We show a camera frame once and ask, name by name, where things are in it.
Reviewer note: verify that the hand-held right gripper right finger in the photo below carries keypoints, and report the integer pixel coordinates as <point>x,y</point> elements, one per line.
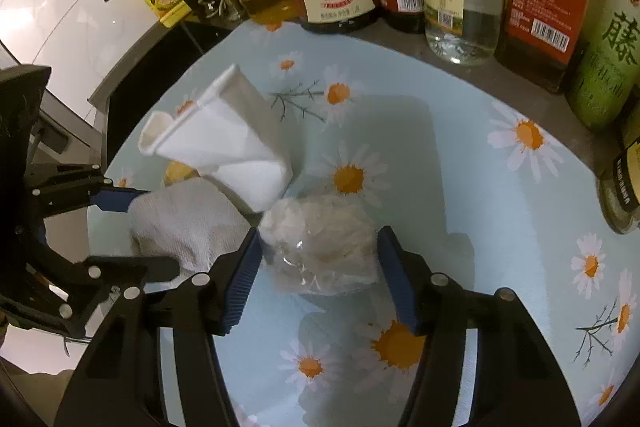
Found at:
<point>397,279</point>

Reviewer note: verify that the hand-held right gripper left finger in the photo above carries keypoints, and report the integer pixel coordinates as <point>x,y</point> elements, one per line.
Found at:
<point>242,282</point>

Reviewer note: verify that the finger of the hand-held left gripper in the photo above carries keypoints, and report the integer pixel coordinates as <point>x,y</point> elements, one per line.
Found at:
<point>125,269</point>
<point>117,199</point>

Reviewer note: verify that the white towel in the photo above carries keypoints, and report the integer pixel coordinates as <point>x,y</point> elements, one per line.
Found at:
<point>190,227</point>

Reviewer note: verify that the clear bag with tissue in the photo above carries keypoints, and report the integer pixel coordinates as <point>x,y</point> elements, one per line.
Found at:
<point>320,242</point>

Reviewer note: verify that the light blue daisy tablecloth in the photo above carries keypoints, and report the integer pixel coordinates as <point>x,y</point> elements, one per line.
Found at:
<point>450,207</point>

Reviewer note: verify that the crushed white paper cup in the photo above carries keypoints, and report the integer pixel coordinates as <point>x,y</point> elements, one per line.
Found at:
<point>215,142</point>

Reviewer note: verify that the black sink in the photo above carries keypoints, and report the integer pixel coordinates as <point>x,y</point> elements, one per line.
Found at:
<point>145,77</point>

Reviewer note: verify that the yellow label bottle yellow cap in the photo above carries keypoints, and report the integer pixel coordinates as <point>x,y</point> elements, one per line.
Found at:
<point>622,192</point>

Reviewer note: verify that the green oil bottle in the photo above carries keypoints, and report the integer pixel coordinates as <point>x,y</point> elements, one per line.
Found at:
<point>607,57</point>

